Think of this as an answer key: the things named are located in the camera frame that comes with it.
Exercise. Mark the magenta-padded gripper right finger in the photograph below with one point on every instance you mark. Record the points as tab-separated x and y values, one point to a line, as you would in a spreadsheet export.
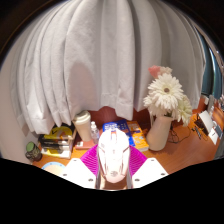
137	160

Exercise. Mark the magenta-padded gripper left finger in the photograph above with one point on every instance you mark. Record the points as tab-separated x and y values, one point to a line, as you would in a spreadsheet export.
89	160

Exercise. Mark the pink computer mouse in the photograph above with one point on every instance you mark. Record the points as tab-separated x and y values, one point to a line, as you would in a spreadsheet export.
113	155

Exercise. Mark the round blue-rimmed mouse pad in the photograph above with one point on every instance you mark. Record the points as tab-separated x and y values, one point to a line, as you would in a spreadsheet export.
53	167

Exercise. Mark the red-brown book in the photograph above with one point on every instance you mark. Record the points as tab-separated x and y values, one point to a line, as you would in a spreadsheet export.
83	144

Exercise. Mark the clear spray bottle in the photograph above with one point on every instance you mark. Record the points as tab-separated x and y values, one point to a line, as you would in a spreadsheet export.
95	133

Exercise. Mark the white ceramic vase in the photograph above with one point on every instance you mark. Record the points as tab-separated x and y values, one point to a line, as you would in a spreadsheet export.
159	133

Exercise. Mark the cream tumbler with lid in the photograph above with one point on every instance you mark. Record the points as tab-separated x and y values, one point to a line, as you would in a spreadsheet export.
82	126

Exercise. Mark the blue book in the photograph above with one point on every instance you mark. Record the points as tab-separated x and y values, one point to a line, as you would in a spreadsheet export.
115	125

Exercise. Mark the dark mug green inside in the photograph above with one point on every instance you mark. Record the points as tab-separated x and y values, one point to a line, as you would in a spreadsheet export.
33	152

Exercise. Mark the white and pink flowers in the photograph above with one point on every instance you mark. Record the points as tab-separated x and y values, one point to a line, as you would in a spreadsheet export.
166	91

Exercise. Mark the white desk device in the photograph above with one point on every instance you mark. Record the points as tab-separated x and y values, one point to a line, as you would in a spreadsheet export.
205	120

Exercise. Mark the white curtain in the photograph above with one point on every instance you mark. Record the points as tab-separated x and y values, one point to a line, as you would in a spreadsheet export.
100	56

